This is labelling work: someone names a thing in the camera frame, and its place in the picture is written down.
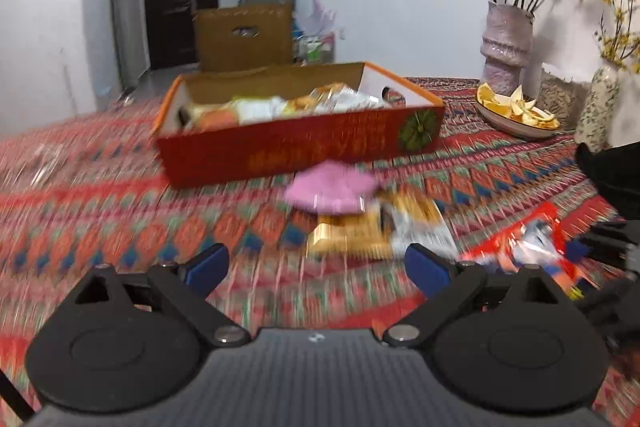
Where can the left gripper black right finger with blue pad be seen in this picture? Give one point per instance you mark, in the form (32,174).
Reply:
(508,343)

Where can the brown wooden chair back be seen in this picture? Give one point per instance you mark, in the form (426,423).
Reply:
(245,37)

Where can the plate of gold wrappers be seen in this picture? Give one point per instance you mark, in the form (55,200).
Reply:
(514,115)

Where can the pink snack packet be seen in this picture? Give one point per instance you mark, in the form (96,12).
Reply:
(331,188)

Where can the wire basket of items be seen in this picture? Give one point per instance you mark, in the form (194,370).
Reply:
(315,49)

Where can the speckled white vase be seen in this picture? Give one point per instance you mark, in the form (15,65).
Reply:
(597,115)

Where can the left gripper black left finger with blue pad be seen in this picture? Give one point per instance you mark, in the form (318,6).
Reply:
(120,342)

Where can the patterned red tablecloth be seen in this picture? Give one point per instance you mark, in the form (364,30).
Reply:
(112,204)

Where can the pink textured vase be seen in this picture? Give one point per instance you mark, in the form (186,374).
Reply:
(506,45)

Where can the glass jar of seeds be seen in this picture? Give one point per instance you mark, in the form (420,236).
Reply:
(563,95)

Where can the yellow flower branches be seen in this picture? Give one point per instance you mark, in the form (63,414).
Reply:
(617,35)

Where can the red cardboard snack box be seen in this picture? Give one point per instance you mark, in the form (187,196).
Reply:
(194,158)

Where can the white gold snack packet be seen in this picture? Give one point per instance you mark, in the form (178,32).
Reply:
(416,219)

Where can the clear plastic wrapper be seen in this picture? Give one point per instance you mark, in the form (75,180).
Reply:
(39,169)

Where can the orange red snack packet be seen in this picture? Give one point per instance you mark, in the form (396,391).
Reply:
(534,241)

